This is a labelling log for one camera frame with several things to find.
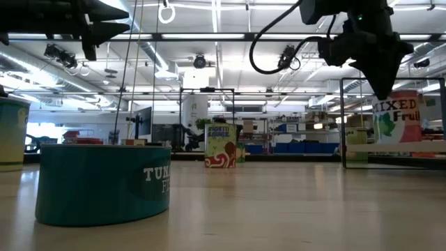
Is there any black hanging camera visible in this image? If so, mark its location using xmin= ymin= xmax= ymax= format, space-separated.
xmin=277 ymin=44 xmax=302 ymax=71
xmin=43 ymin=43 xmax=79 ymax=70
xmin=192 ymin=54 xmax=208 ymax=70

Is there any black curved equipment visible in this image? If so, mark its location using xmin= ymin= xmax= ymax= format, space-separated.
xmin=23 ymin=133 xmax=59 ymax=155

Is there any green potted plant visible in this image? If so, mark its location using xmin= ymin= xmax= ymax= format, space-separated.
xmin=194 ymin=117 xmax=213 ymax=130

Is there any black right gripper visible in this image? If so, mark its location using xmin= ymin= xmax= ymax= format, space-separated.
xmin=317 ymin=13 xmax=415 ymax=100

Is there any red patterned small box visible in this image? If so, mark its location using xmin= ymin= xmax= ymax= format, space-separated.
xmin=204 ymin=123 xmax=238 ymax=169

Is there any mixed fruit can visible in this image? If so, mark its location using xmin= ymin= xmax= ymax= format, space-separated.
xmin=371 ymin=89 xmax=423 ymax=145

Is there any thin black hanging cable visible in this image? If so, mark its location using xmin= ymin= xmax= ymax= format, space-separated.
xmin=151 ymin=0 xmax=161 ymax=144

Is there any metal storage rack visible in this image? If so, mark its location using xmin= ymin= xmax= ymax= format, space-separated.
xmin=267 ymin=116 xmax=341 ymax=144

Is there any black monitor on stand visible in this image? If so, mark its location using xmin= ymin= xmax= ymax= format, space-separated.
xmin=125 ymin=106 xmax=153 ymax=140

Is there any black overhead frame bar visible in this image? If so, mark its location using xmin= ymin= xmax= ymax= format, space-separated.
xmin=0 ymin=32 xmax=446 ymax=43

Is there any white cable loop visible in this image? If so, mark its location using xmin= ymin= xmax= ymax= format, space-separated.
xmin=157 ymin=0 xmax=176 ymax=25

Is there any red equipment pile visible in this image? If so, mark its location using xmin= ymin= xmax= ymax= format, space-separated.
xmin=62 ymin=130 xmax=105 ymax=145

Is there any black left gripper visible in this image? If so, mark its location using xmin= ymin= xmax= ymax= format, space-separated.
xmin=31 ymin=0 xmax=131 ymax=62

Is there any teal tuna fish can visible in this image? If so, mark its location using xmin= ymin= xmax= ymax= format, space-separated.
xmin=34 ymin=144 xmax=172 ymax=227

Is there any silver ventilation duct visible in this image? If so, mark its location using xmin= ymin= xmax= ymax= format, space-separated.
xmin=97 ymin=0 xmax=171 ymax=72

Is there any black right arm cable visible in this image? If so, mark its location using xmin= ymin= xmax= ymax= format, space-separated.
xmin=248 ymin=0 xmax=337 ymax=75

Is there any yellow can with teal band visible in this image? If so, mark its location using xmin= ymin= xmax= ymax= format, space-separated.
xmin=0 ymin=96 xmax=31 ymax=172

